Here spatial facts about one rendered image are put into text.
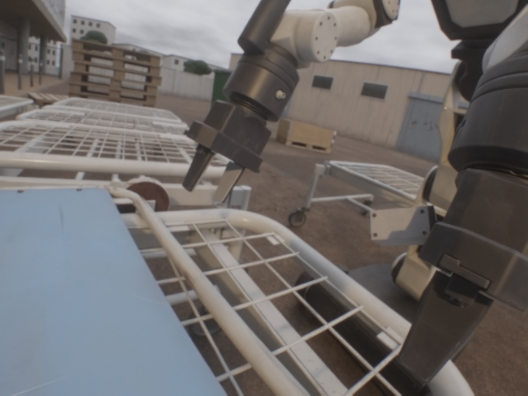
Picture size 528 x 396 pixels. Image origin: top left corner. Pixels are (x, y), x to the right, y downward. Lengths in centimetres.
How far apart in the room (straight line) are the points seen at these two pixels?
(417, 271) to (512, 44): 84
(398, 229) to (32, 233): 41
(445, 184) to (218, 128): 74
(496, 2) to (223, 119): 61
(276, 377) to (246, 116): 28
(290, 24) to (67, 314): 40
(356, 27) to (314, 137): 558
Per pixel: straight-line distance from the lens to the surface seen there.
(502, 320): 186
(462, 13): 75
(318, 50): 36
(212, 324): 88
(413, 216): 21
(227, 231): 66
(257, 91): 32
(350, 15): 51
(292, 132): 583
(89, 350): 26
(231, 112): 32
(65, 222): 43
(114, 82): 421
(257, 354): 27
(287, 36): 35
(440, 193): 91
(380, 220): 21
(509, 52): 26
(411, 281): 103
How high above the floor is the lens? 73
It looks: 17 degrees down
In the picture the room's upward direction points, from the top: 13 degrees clockwise
